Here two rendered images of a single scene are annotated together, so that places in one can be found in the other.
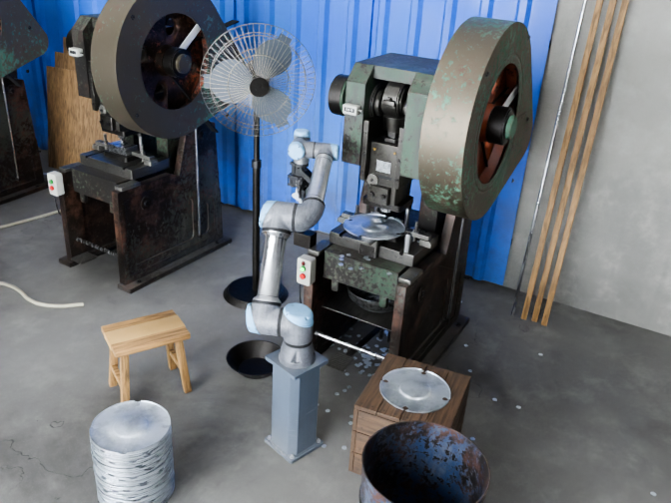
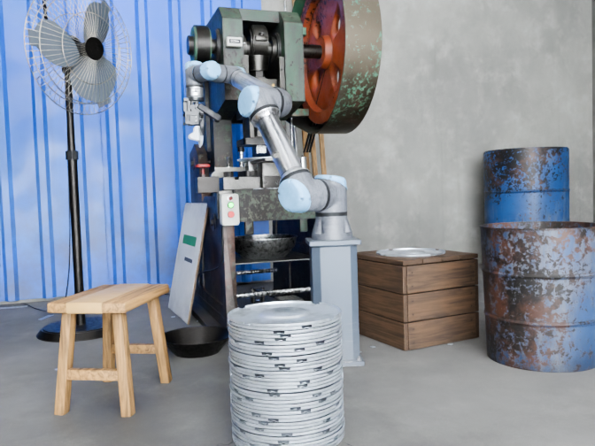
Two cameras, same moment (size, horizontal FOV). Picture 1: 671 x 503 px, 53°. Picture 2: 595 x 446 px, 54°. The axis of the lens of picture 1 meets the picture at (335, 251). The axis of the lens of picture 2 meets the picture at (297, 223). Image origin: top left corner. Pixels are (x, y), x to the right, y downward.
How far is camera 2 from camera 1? 246 cm
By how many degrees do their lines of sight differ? 51
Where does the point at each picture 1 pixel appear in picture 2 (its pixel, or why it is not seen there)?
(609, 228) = not seen: hidden behind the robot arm
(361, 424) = (412, 281)
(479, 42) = not seen: outside the picture
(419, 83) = (288, 17)
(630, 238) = (351, 203)
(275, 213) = (265, 91)
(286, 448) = (350, 352)
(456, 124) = (372, 13)
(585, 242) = not seen: hidden behind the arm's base
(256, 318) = (307, 186)
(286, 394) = (344, 275)
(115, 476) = (323, 368)
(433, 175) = (357, 63)
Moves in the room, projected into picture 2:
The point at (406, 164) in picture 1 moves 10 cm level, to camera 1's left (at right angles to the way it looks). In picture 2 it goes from (292, 88) to (277, 86)
